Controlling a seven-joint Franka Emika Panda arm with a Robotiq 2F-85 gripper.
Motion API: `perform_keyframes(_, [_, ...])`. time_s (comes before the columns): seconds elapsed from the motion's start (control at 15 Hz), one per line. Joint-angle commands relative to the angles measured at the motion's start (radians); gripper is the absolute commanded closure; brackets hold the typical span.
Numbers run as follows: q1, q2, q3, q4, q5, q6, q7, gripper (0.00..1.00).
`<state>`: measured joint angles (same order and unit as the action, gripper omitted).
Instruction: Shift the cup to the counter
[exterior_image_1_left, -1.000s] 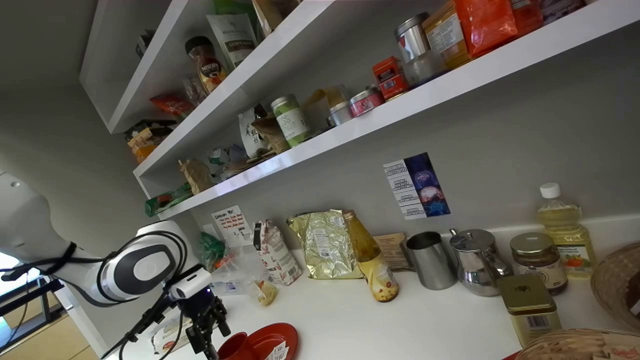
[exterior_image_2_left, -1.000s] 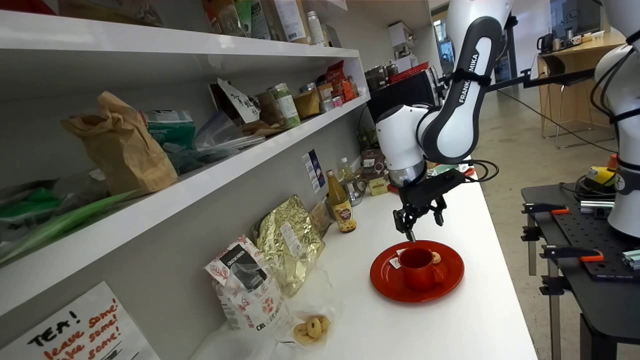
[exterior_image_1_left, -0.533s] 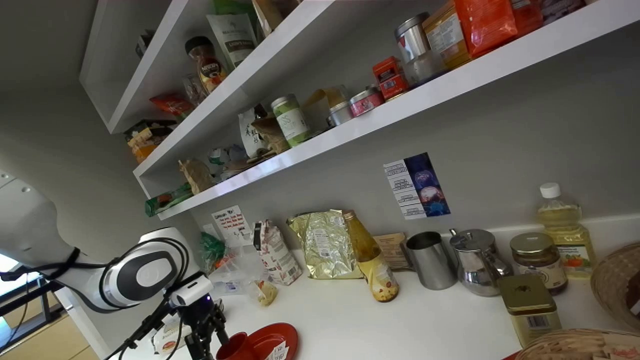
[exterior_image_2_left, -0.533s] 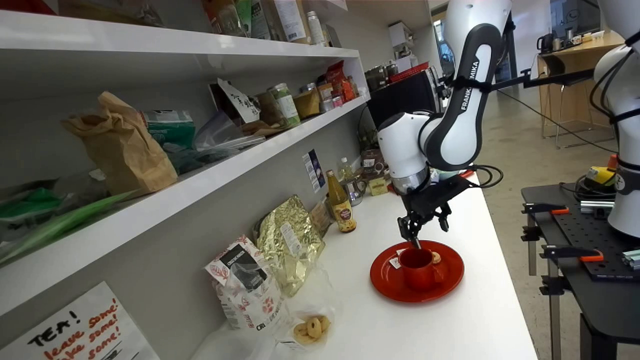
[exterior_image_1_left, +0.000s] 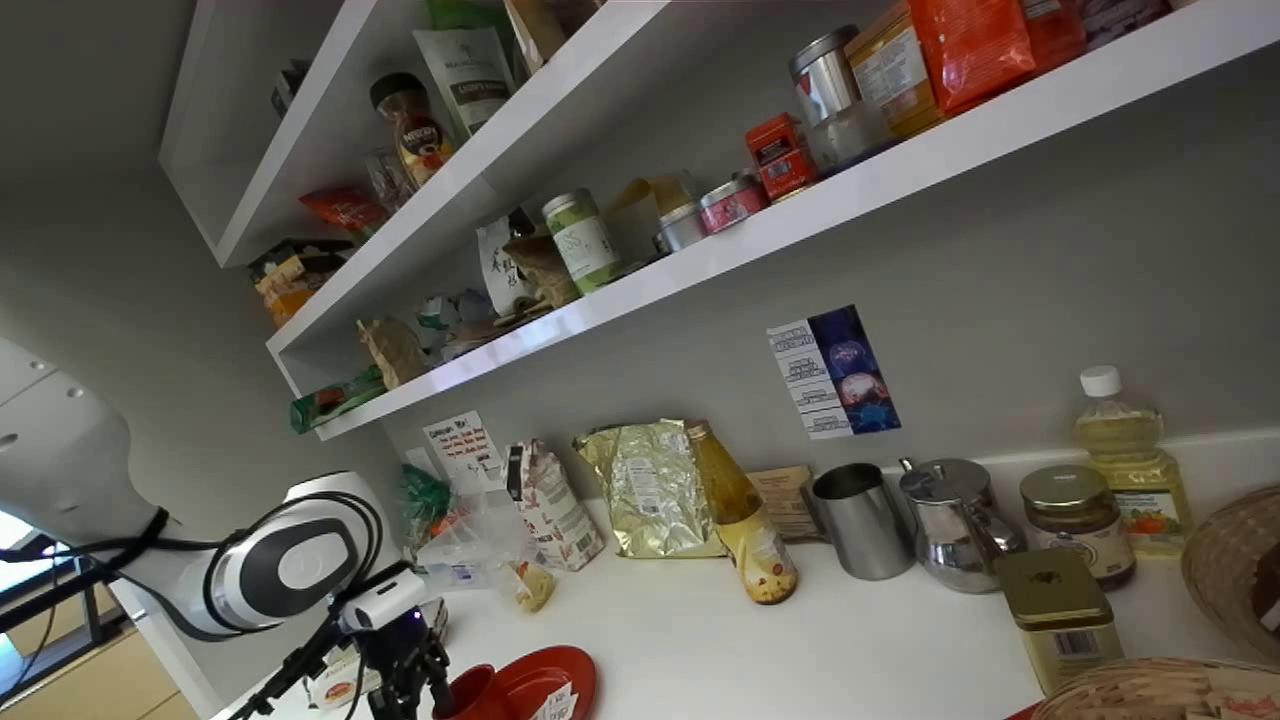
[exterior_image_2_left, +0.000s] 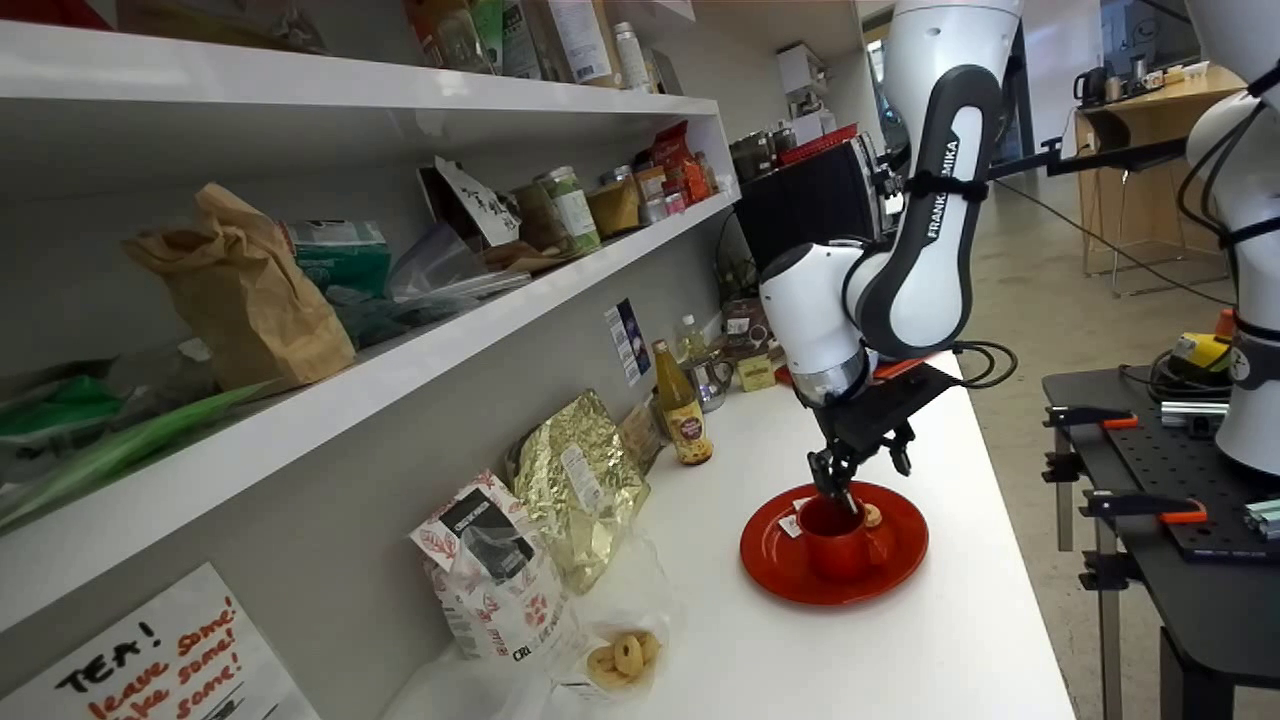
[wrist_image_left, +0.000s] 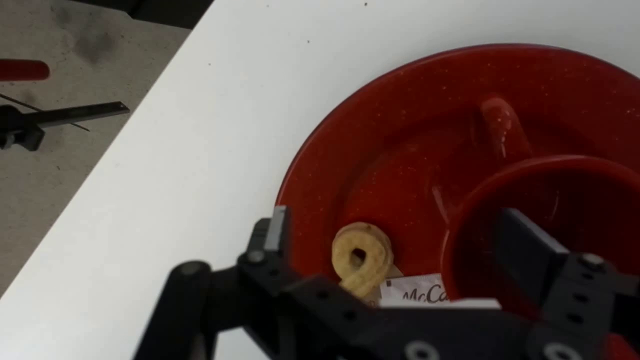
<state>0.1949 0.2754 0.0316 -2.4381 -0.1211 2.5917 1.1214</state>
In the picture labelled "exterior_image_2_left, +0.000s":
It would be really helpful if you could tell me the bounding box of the metal jug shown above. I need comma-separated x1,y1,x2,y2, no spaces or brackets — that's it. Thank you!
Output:
688,353,737,414

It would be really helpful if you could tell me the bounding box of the red saucer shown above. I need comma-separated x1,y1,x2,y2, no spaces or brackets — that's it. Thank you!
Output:
739,481,930,608

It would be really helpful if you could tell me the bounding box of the yellow tool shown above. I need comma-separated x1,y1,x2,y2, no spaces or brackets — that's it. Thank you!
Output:
1168,329,1235,378

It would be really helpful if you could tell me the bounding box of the red packet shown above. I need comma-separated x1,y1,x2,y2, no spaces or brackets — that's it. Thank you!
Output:
651,121,713,207

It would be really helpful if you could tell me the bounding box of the wooden table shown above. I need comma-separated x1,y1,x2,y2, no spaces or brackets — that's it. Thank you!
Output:
1074,64,1248,299

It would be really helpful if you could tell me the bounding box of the orange black clamp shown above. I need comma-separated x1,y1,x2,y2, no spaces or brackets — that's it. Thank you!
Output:
1078,491,1209,527
1043,404,1140,432

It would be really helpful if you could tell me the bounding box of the white wall shelf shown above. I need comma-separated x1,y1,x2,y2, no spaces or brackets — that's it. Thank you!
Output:
0,20,742,635

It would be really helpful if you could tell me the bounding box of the heap of green bags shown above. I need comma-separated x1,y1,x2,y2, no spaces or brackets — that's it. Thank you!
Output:
0,372,276,526

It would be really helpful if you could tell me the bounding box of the printed paper note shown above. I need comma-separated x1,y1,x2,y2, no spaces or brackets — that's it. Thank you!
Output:
603,297,654,388

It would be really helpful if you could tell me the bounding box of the black appliance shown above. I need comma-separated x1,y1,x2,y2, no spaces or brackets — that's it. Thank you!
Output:
733,134,893,273

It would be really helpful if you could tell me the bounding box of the black cable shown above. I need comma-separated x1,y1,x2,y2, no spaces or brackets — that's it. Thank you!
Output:
993,178,1239,309

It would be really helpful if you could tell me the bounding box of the black white packet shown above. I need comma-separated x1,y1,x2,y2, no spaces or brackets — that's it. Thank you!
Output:
418,156,523,251

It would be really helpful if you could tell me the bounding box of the red cup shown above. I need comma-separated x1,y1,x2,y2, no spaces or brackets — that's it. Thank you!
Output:
796,494,897,585

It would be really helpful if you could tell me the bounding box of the gold foil bag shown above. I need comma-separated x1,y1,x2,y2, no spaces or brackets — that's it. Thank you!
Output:
512,389,652,597

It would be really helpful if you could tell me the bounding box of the silver metal bar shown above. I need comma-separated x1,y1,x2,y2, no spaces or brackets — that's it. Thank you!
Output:
1159,400,1231,439

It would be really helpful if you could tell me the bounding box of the row of packets and boxes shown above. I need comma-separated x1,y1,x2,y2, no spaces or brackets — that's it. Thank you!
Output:
403,0,626,89

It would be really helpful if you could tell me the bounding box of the row of small jars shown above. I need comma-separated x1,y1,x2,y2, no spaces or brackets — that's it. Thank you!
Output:
634,164,691,225

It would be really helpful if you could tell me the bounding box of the handwritten paper sign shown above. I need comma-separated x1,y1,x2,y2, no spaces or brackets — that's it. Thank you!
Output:
0,562,323,720

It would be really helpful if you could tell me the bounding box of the row of dark jars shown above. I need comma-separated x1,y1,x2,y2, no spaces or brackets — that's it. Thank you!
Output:
729,124,798,183

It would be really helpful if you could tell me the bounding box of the white bag with red print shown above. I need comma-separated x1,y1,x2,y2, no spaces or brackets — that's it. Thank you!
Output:
408,469,583,668

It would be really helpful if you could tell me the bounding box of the jar with green lid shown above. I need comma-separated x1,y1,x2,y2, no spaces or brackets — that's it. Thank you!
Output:
539,166,603,254

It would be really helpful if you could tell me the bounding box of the white bottle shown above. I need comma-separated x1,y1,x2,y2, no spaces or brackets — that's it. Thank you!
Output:
612,21,653,93

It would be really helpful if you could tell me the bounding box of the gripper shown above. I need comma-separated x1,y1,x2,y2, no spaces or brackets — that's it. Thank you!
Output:
807,364,963,517

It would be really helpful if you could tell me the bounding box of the yellow bottle with red label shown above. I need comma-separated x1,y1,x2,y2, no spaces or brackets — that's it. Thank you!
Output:
652,338,715,467

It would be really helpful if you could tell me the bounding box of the green packet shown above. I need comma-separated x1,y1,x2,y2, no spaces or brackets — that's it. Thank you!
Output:
279,219,393,298

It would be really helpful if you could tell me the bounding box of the brown paper bag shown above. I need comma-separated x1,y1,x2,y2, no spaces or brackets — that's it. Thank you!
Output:
121,182,358,392

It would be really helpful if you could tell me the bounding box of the small brown packet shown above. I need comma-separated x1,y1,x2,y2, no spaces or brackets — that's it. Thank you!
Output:
618,398,663,473

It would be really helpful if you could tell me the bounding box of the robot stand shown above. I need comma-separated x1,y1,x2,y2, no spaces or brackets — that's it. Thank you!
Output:
1041,364,1280,720

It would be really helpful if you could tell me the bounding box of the red basket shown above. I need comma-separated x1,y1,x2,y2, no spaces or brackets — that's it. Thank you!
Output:
777,123,861,167

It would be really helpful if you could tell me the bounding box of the plastic bag of biscuits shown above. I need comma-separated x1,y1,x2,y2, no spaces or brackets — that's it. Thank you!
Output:
378,535,683,720

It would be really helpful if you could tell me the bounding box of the white wall box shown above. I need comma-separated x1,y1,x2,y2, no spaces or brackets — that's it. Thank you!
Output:
776,41,831,98

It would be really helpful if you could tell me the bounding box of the yellow container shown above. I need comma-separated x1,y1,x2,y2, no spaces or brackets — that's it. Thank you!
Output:
587,178,642,240

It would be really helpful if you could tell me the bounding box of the clear plastic bag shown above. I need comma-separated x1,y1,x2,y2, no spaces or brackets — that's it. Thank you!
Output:
384,222,533,303

